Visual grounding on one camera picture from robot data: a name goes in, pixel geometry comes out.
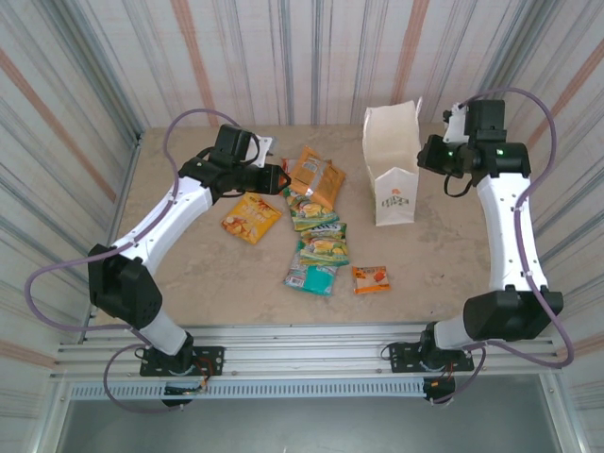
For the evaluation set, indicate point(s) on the white paper bag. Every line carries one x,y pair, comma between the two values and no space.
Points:
391,141

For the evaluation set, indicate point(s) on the large orange snack bag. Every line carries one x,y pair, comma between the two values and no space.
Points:
321,181

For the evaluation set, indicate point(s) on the green potato chips bag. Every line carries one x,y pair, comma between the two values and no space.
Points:
309,212
325,247

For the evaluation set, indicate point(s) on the yellow potato chips bag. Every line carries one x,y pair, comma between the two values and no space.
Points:
250,219

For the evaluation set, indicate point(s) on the teal snack bag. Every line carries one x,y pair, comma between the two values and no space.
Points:
316,280

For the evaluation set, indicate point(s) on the small orange snack packet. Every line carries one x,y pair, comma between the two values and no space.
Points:
370,280

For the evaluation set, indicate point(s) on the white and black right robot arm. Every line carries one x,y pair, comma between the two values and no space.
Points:
507,226

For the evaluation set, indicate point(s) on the black base connector housing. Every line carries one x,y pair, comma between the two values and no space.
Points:
177,402
441,388

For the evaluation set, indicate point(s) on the aluminium table side rail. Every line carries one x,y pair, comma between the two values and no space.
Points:
126,189

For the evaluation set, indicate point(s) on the aluminium rail frame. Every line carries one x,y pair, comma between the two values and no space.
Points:
307,349

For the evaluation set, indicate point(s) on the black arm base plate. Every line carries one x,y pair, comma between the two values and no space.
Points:
401,358
212,358

